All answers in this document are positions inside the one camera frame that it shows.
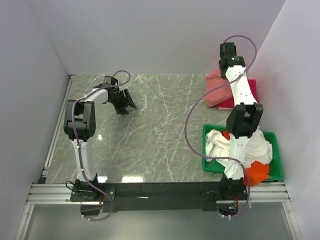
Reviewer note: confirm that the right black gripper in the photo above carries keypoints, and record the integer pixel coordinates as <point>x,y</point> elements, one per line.
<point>222,75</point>

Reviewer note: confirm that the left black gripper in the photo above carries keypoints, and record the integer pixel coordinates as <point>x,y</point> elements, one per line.
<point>127,101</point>

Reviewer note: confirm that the salmon pink t shirt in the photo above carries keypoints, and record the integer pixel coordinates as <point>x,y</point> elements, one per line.
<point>222,97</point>

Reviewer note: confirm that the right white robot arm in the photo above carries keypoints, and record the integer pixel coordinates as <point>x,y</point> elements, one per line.
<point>242,122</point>

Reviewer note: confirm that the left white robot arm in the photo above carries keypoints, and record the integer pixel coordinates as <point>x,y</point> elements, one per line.
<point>80,127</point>

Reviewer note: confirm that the folded magenta t shirt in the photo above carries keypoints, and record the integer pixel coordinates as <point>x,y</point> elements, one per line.
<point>250,87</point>

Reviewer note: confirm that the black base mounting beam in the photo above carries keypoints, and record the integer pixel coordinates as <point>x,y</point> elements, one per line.
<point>144,196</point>

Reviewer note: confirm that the white t shirt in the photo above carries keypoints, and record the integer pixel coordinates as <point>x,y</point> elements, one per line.
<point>217,144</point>

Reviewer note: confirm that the orange t shirt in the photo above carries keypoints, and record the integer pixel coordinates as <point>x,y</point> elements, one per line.
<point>258,173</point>

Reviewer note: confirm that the green plastic bin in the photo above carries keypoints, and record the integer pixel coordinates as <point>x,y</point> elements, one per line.
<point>275,166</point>

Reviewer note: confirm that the aluminium rail frame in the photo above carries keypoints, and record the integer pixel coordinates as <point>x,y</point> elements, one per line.
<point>147,145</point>

